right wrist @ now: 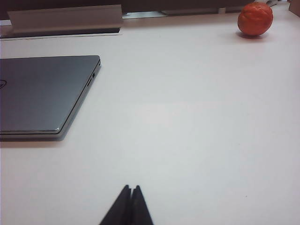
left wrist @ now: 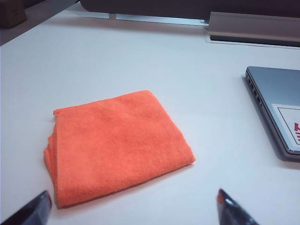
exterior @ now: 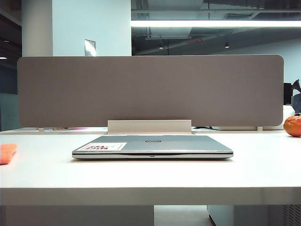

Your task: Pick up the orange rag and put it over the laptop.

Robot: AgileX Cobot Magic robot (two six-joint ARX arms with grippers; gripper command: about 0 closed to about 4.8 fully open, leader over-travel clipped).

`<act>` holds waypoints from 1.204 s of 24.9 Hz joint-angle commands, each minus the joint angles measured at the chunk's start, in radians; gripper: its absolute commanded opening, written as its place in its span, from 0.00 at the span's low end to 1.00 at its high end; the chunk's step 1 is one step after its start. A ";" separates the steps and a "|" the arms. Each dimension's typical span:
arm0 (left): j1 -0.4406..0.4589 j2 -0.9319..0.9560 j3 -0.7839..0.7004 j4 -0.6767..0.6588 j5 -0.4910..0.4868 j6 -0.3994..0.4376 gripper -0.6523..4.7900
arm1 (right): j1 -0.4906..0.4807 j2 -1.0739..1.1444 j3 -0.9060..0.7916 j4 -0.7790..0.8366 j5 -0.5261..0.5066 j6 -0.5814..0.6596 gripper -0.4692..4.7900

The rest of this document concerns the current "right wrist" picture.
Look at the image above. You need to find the grey fabric desk divider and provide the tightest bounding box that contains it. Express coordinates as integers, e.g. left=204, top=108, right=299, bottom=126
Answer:
left=0, top=0, right=291, bottom=22

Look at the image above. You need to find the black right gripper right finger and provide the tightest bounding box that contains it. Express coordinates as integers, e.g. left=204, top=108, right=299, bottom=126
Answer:
left=131, top=185, right=154, bottom=225

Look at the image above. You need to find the orange tangerine fruit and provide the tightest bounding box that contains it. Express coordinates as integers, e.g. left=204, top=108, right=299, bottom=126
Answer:
left=237, top=1, right=274, bottom=37

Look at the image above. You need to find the grey Dell laptop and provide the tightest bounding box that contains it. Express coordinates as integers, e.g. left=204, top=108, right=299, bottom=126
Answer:
left=0, top=55, right=102, bottom=142

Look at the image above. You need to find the white cable tray flap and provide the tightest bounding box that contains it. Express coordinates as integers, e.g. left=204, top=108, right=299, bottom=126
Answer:
left=7, top=4, right=123, bottom=33

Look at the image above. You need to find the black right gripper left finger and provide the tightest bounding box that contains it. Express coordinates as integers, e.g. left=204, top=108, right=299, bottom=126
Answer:
left=99, top=184, right=133, bottom=225

